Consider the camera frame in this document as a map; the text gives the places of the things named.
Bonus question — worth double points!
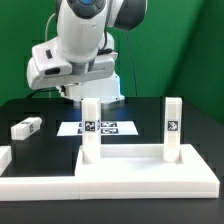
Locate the black cables on table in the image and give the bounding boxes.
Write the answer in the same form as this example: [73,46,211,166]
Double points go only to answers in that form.
[26,87,61,100]

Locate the white desk tabletop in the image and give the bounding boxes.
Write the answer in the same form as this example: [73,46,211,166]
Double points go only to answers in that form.
[75,144,220,198]

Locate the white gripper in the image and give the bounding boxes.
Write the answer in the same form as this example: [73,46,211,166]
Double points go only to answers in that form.
[27,39,118,90]

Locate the white U-shaped fixture frame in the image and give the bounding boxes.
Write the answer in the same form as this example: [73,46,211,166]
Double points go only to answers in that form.
[0,143,221,202]

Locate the white cable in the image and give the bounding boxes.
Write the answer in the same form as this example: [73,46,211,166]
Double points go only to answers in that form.
[44,13,58,43]

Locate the sheet of fiducial markers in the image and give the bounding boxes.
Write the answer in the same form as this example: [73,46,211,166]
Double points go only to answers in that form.
[57,121,138,136]

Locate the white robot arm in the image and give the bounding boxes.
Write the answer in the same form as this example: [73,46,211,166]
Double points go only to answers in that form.
[27,0,147,104]

